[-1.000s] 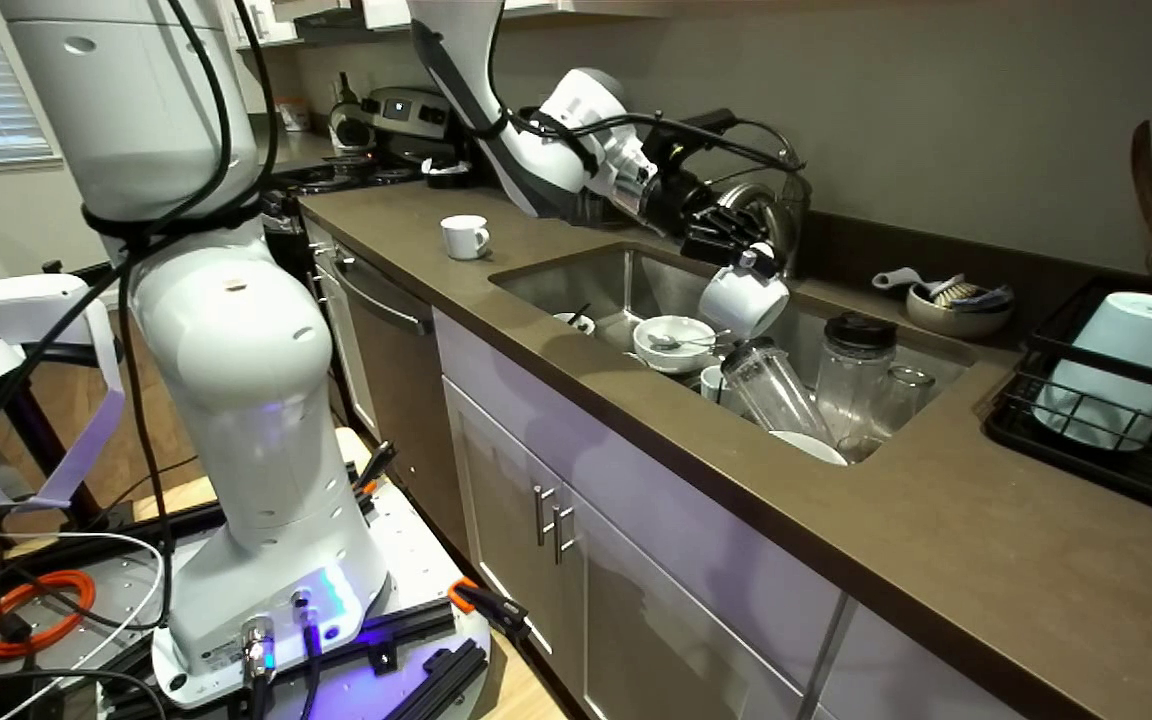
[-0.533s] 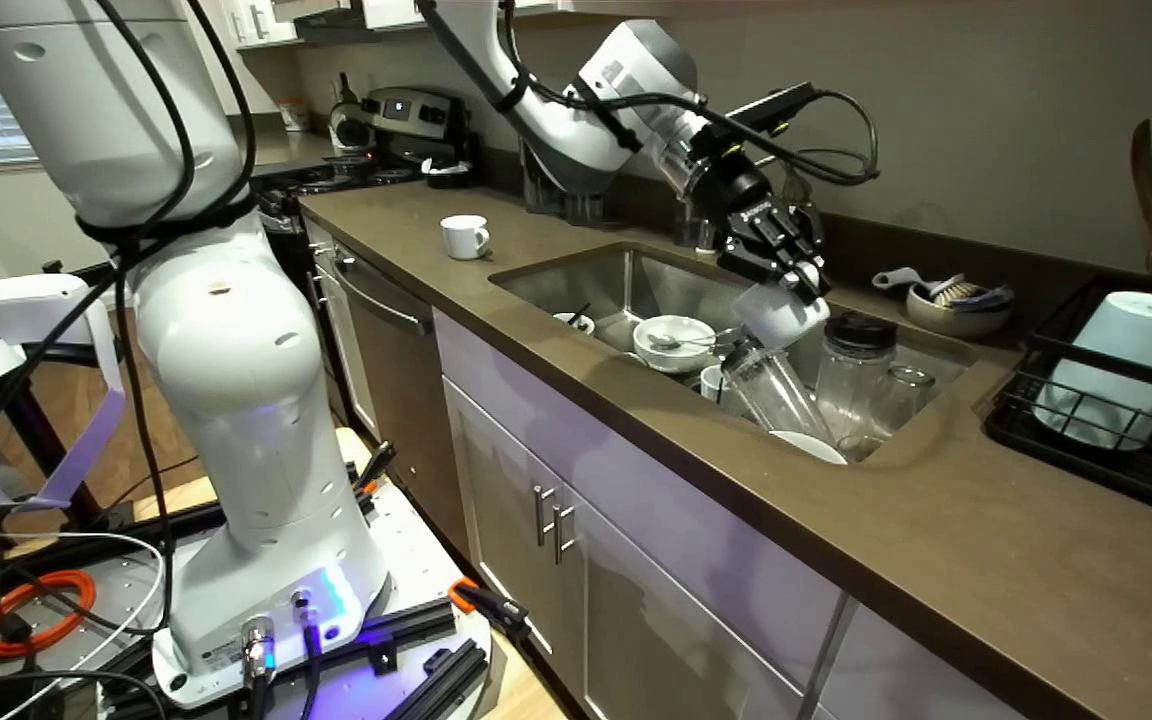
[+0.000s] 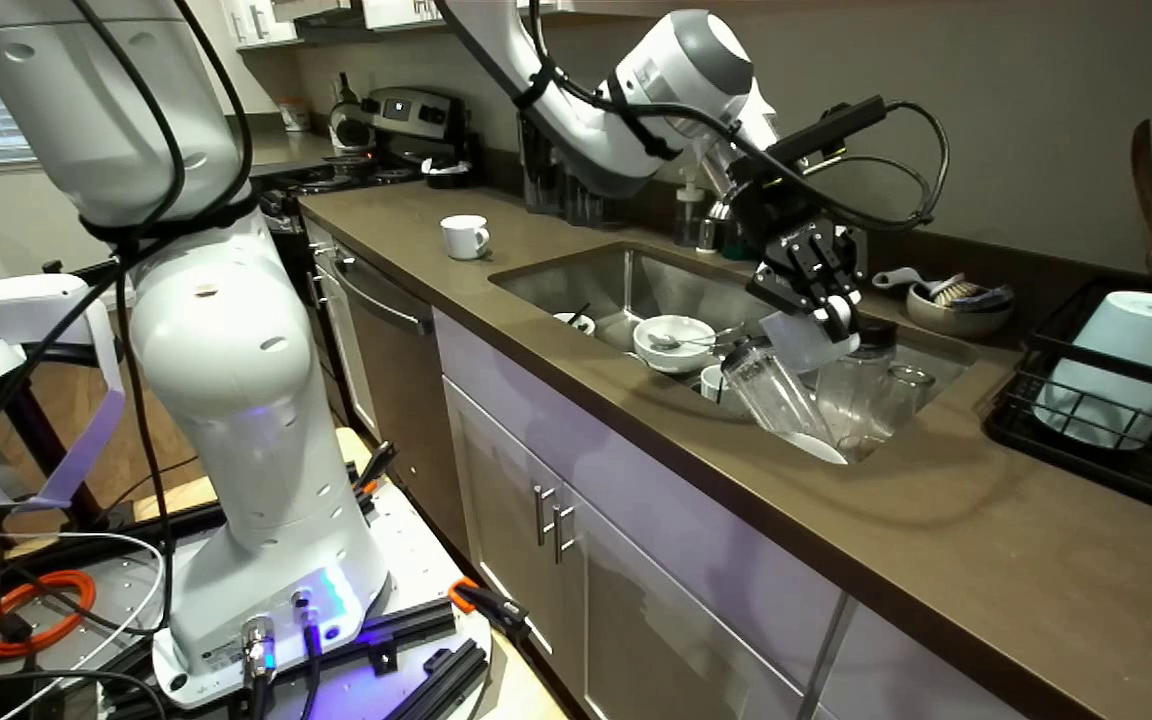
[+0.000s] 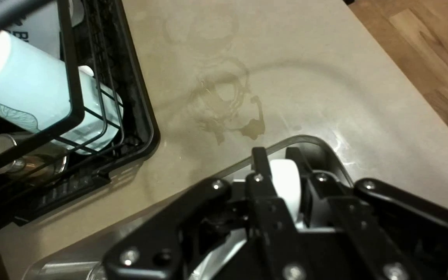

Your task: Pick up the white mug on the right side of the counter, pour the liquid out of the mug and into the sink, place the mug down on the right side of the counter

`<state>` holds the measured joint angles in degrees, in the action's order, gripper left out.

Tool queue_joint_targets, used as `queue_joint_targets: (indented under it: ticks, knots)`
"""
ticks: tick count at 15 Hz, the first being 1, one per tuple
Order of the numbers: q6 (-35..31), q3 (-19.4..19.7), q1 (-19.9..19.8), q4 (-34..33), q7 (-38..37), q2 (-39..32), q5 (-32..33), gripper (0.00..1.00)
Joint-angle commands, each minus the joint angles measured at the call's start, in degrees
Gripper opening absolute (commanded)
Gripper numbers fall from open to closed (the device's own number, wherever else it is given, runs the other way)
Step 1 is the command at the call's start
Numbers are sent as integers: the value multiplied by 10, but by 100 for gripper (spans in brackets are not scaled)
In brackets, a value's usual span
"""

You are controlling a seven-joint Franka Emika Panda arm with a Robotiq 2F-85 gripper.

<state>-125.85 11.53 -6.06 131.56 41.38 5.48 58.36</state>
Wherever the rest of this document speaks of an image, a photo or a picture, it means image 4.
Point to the steel tumbler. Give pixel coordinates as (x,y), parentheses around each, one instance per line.
(7,149)

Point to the large white mug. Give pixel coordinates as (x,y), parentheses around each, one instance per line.
(287,187)

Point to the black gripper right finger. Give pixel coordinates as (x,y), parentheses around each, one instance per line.
(370,228)

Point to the light blue cup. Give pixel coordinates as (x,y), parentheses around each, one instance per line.
(23,88)

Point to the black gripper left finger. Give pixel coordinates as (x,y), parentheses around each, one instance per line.
(209,228)

